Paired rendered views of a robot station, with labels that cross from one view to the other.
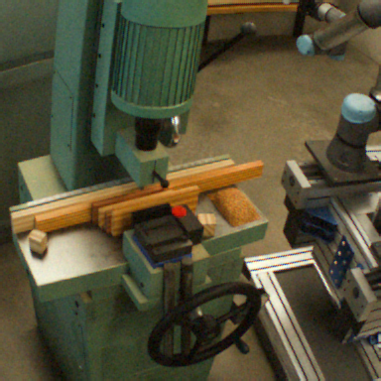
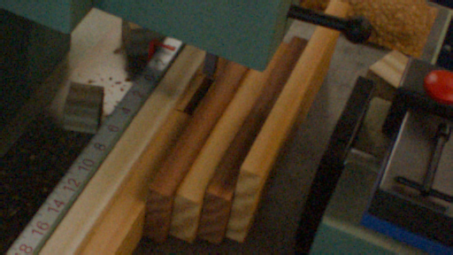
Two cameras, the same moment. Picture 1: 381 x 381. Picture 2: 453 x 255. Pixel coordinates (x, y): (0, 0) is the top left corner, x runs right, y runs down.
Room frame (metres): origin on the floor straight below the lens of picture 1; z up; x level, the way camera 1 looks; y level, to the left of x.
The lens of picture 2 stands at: (0.74, 0.42, 1.41)
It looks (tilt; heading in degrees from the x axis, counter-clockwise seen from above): 46 degrees down; 318
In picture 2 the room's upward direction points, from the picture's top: 12 degrees clockwise
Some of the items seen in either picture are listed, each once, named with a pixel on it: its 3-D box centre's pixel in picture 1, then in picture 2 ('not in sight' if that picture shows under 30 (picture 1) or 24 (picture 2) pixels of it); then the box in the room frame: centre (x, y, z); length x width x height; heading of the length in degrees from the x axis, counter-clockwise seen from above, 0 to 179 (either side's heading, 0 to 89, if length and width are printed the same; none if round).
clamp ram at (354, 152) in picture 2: (156, 233); (373, 173); (0.97, 0.06, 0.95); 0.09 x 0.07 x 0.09; 125
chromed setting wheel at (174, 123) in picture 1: (167, 124); not in sight; (1.29, 0.08, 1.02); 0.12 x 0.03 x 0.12; 35
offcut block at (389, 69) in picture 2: (205, 224); (391, 84); (1.06, -0.05, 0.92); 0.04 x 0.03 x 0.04; 103
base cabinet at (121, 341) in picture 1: (114, 310); not in sight; (1.21, 0.18, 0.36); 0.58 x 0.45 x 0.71; 35
